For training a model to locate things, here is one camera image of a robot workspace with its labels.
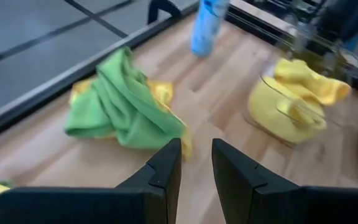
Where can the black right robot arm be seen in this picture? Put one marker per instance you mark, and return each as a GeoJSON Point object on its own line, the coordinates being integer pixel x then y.
{"type": "Point", "coordinates": [346, 15]}

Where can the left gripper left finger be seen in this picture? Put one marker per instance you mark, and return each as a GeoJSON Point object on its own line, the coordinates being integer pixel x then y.
{"type": "Point", "coordinates": [163, 186]}

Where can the clear plastic basket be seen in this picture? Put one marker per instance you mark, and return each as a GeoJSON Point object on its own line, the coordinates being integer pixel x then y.
{"type": "Point", "coordinates": [340, 115]}

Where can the black table clamp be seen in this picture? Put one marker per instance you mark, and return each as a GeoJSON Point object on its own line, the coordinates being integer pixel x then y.
{"type": "Point", "coordinates": [163, 7]}

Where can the black aluminium table frame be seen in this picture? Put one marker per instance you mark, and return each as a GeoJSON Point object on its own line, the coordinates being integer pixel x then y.
{"type": "Point", "coordinates": [26, 108]}

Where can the green microfiber towel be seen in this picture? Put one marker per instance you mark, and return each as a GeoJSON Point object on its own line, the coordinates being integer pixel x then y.
{"type": "Point", "coordinates": [126, 109]}
{"type": "Point", "coordinates": [5, 184]}

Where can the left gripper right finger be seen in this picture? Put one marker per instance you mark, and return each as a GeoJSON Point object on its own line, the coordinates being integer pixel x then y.
{"type": "Point", "coordinates": [244, 193]}

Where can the blue spray bottle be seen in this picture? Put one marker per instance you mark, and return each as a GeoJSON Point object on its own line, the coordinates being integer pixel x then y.
{"type": "Point", "coordinates": [208, 28]}

